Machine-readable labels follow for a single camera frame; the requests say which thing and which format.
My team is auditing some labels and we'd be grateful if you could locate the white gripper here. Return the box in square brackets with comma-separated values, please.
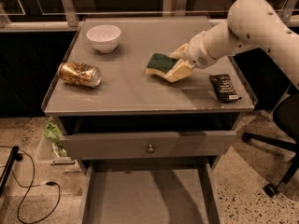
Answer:
[164, 32, 217, 83]

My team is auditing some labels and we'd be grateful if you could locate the green yellow sponge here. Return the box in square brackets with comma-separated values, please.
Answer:
[146, 53, 178, 77]

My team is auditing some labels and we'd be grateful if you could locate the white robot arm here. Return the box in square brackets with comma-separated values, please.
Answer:
[165, 0, 299, 86]

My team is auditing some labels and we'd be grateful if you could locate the grey top drawer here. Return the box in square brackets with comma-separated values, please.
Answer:
[61, 131, 236, 160]

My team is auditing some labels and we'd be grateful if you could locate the grey drawer cabinet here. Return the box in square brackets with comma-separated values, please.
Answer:
[41, 15, 258, 224]

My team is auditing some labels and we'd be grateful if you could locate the round metal drawer knob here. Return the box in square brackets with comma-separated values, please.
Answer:
[147, 145, 155, 154]

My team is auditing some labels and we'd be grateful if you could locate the grey open middle drawer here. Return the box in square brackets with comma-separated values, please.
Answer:
[78, 162, 224, 224]

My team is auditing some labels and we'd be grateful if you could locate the black snack packet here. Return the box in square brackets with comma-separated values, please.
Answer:
[209, 74, 242, 104]

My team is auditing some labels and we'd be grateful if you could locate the white ceramic bowl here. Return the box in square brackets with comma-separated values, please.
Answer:
[86, 25, 121, 53]

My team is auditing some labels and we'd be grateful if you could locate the gold crushed soda can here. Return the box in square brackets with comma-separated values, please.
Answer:
[58, 62, 101, 88]

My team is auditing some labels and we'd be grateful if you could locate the black office chair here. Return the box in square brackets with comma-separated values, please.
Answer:
[242, 91, 299, 197]

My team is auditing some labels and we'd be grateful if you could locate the clear plastic bin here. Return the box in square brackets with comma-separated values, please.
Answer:
[35, 118, 81, 172]

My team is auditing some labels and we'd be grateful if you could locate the black stand leg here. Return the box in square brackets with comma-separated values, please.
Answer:
[0, 146, 19, 196]

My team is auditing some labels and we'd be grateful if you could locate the metal window rail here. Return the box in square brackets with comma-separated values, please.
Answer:
[0, 0, 299, 34]

